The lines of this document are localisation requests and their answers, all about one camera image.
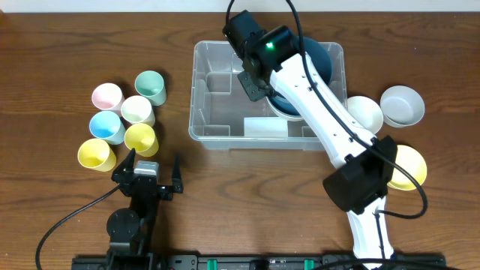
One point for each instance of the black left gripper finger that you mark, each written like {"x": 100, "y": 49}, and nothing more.
{"x": 124, "y": 172}
{"x": 177, "y": 182}

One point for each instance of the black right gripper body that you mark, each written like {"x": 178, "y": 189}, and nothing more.
{"x": 250, "y": 85}

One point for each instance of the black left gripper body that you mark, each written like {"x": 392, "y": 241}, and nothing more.
{"x": 148, "y": 186}

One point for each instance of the dark blue bowl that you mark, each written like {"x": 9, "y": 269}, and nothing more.
{"x": 320, "y": 58}
{"x": 280, "y": 103}

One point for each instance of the large cream bowl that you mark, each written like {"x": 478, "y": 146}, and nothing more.
{"x": 277, "y": 112}

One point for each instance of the small white bowl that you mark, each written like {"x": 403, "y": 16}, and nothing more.
{"x": 367, "y": 112}

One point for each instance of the small grey bowl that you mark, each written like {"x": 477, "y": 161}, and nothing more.
{"x": 402, "y": 106}

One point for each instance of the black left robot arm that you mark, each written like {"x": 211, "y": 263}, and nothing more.
{"x": 130, "y": 229}

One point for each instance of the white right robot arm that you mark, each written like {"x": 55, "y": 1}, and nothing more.
{"x": 362, "y": 162}

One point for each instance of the yellow cup near bin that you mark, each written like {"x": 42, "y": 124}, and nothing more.
{"x": 142, "y": 138}

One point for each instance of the yellow cup far left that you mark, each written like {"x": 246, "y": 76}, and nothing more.
{"x": 96, "y": 154}

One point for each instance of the light blue cup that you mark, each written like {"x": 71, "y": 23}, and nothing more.
{"x": 108, "y": 126}

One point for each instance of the cream white cup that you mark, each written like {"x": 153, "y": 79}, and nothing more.
{"x": 138, "y": 109}

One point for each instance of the pink cup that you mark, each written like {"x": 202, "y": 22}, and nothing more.
{"x": 108, "y": 97}

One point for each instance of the clear plastic storage bin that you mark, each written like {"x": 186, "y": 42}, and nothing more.
{"x": 221, "y": 115}

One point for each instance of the mint green cup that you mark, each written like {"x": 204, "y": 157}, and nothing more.
{"x": 150, "y": 84}

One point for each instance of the yellow bowl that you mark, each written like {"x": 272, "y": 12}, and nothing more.
{"x": 413, "y": 162}

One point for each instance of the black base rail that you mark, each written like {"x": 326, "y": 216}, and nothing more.
{"x": 193, "y": 262}

